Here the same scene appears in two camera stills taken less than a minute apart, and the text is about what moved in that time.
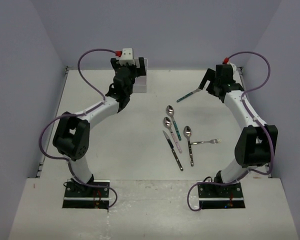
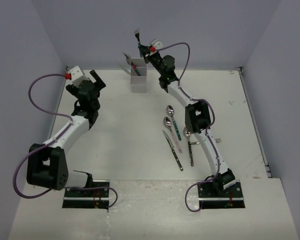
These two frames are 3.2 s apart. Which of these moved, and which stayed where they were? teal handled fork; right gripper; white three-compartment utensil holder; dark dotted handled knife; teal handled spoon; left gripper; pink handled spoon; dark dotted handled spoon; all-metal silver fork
Moved: right gripper; teal handled fork; left gripper
Stayed: dark dotted handled knife; dark dotted handled spoon; pink handled spoon; teal handled spoon; all-metal silver fork; white three-compartment utensil holder
